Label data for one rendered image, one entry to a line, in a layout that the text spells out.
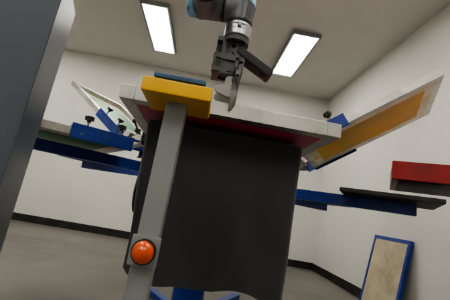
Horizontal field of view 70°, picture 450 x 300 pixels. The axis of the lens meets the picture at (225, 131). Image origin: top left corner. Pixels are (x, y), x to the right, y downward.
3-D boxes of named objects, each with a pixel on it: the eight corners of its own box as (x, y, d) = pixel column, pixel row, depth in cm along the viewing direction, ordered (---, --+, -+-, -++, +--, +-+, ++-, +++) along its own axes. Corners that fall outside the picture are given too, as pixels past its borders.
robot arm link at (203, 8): (188, -26, 87) (228, -21, 86) (192, 0, 98) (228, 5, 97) (182, -2, 85) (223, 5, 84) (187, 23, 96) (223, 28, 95)
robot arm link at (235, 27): (249, 37, 95) (254, 21, 87) (247, 51, 94) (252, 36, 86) (224, 32, 94) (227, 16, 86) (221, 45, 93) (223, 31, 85)
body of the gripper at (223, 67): (209, 82, 90) (217, 44, 93) (240, 88, 91) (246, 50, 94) (211, 70, 83) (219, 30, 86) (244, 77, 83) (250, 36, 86)
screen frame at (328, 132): (341, 138, 84) (341, 124, 84) (118, 96, 81) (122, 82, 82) (272, 171, 160) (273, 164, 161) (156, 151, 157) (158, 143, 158)
